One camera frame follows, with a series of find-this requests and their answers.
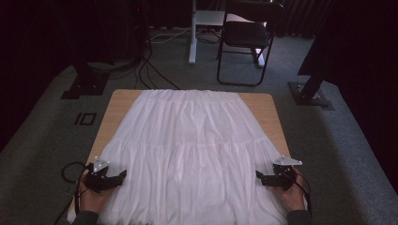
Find black folding chair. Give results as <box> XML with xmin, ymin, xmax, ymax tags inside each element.
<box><xmin>216</xmin><ymin>0</ymin><xmax>285</xmax><ymax>88</ymax></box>

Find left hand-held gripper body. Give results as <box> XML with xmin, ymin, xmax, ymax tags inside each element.
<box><xmin>84</xmin><ymin>157</ymin><xmax>118</xmax><ymax>194</ymax></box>

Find white skirt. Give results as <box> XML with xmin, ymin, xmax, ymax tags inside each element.
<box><xmin>66</xmin><ymin>88</ymin><xmax>310</xmax><ymax>225</ymax></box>

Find black floor cables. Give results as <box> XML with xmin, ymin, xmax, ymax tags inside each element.
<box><xmin>133</xmin><ymin>46</ymin><xmax>182</xmax><ymax>92</ymax></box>

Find white floor cable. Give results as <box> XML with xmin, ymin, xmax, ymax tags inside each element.
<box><xmin>149</xmin><ymin>25</ymin><xmax>193</xmax><ymax>45</ymax></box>

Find black stand with flat base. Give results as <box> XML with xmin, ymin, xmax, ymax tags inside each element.
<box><xmin>60</xmin><ymin>59</ymin><xmax>111</xmax><ymax>100</ymax></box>

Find person's right hand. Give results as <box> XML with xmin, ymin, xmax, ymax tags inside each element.
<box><xmin>270</xmin><ymin>166</ymin><xmax>310</xmax><ymax>214</ymax></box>

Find dark curtain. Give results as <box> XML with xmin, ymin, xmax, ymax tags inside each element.
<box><xmin>274</xmin><ymin>0</ymin><xmax>333</xmax><ymax>39</ymax></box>

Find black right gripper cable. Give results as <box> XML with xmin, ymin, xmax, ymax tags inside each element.
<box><xmin>292</xmin><ymin>172</ymin><xmax>314</xmax><ymax>218</ymax></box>

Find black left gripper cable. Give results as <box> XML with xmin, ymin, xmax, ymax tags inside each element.
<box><xmin>54</xmin><ymin>167</ymin><xmax>92</xmax><ymax>225</ymax></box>

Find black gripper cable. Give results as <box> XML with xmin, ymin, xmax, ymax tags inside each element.
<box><xmin>54</xmin><ymin>167</ymin><xmax>92</xmax><ymax>225</ymax></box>
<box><xmin>292</xmin><ymin>172</ymin><xmax>314</xmax><ymax>218</ymax></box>

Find dark equipment cabinet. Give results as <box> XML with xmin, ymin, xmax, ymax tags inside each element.
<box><xmin>70</xmin><ymin>0</ymin><xmax>152</xmax><ymax>68</ymax></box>

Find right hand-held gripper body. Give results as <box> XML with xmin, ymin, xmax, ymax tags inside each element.
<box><xmin>271</xmin><ymin>155</ymin><xmax>304</xmax><ymax>191</ymax></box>

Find black slanted stand with base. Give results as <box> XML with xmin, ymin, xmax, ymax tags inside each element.
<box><xmin>287</xmin><ymin>46</ymin><xmax>335</xmax><ymax>112</ymax></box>

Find white desk frame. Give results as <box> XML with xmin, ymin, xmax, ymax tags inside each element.
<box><xmin>187</xmin><ymin>0</ymin><xmax>268</xmax><ymax>68</ymax></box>

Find person's left hand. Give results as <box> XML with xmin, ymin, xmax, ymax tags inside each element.
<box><xmin>77</xmin><ymin>178</ymin><xmax>115</xmax><ymax>215</ymax></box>

